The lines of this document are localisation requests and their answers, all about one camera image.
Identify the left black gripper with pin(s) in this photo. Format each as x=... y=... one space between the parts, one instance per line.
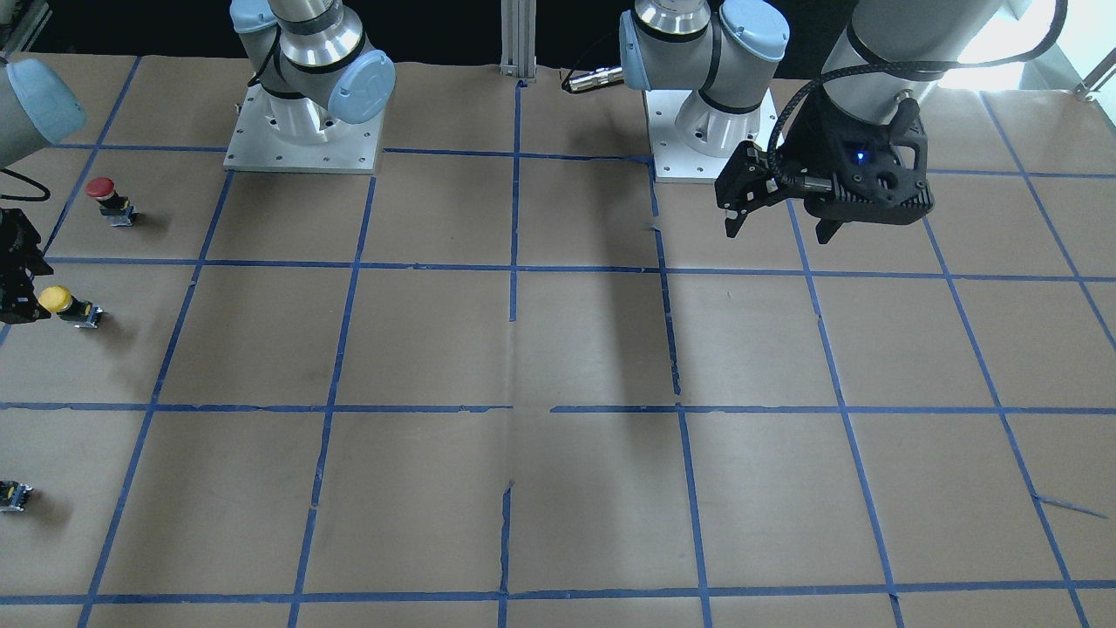
x=810 y=139

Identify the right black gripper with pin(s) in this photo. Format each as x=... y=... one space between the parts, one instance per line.
x=17 y=272

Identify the yellow push button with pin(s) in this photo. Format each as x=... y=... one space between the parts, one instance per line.
x=59 y=301

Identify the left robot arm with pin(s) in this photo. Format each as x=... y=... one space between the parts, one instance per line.
x=888 y=50

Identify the red push button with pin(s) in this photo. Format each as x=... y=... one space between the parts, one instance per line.
x=115 y=208

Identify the green push button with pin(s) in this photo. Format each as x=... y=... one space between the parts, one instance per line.
x=15 y=496

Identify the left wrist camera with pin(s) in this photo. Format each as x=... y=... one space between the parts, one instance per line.
x=877 y=171

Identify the aluminium frame post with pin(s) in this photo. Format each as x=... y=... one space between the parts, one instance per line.
x=518 y=27

